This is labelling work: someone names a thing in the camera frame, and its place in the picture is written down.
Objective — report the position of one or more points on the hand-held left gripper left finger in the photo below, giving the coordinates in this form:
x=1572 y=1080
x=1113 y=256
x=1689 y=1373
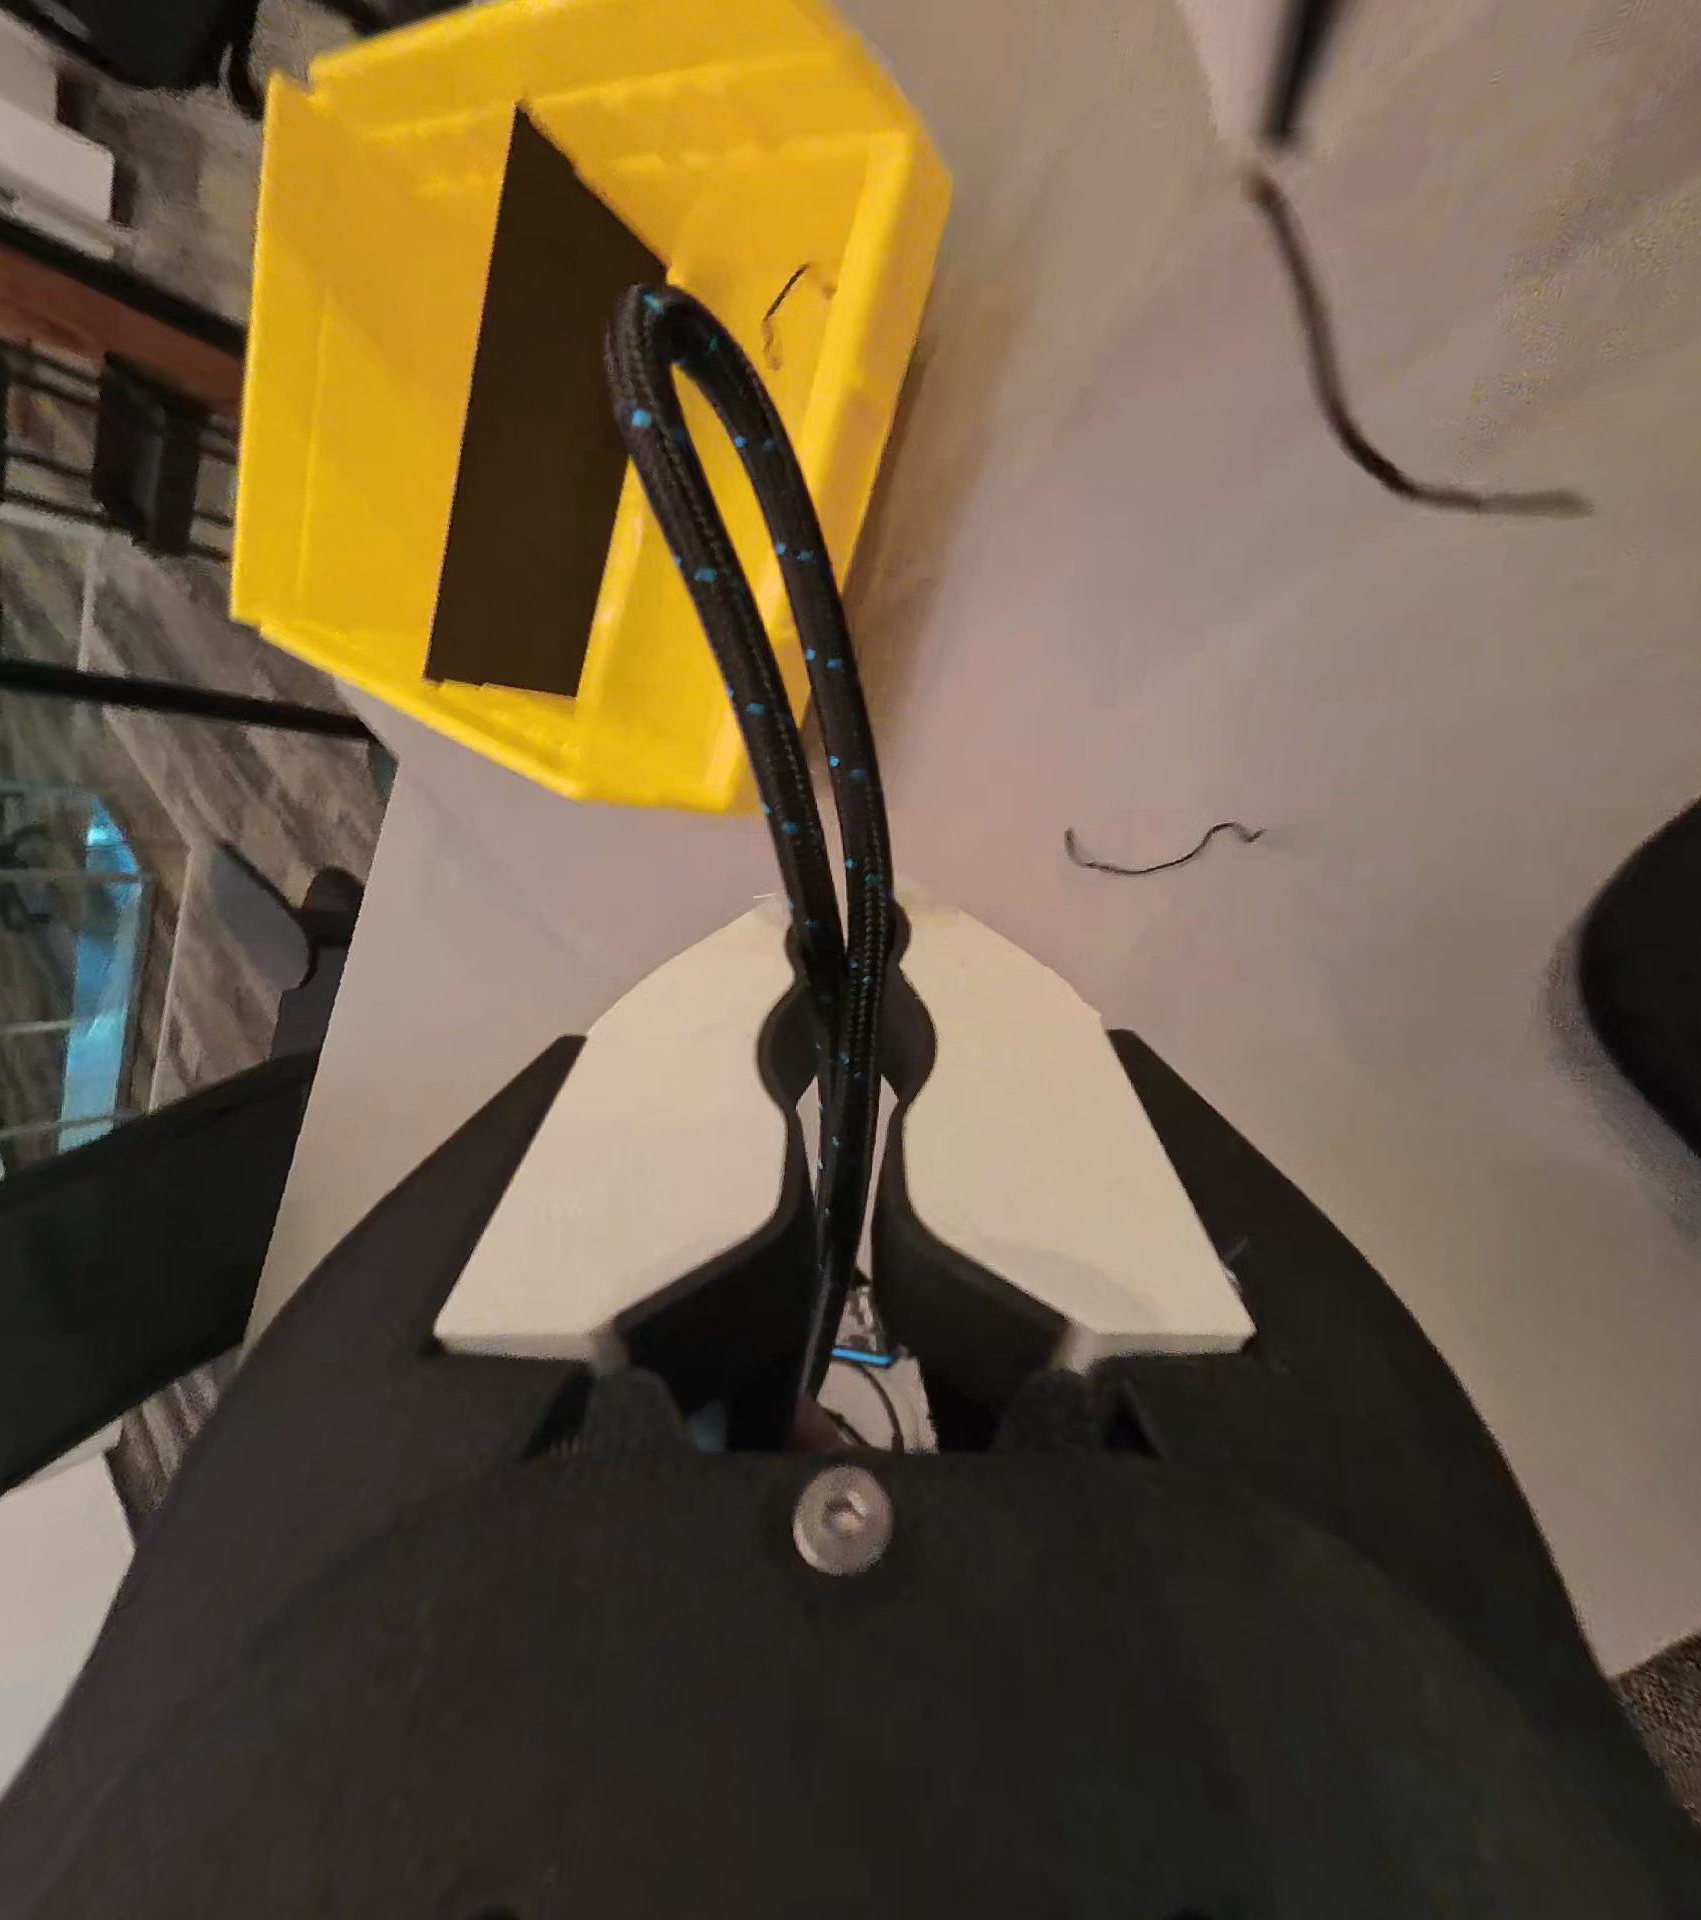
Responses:
x=608 y=1203

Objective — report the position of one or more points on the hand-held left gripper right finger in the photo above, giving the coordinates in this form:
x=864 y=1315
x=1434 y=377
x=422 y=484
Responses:
x=1071 y=1203

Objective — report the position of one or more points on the yellow plastic bin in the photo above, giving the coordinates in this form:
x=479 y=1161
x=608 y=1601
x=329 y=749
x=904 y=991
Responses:
x=345 y=449

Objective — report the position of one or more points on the dark office chair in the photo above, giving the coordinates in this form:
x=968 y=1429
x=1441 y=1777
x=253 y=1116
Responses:
x=43 y=1291

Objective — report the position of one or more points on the black bin divider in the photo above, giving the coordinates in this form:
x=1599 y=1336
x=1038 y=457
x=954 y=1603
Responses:
x=536 y=449

